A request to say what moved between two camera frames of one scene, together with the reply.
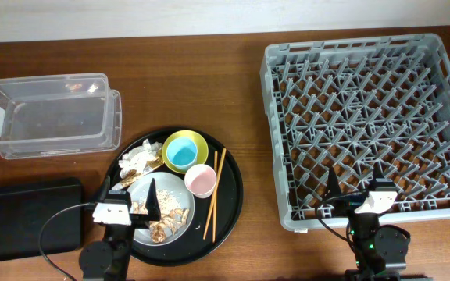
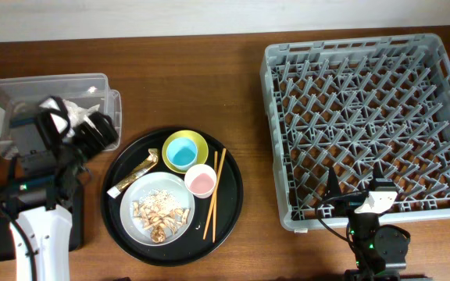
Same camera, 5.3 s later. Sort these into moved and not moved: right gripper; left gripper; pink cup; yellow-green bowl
Moved: left gripper
Not moved: right gripper; pink cup; yellow-green bowl
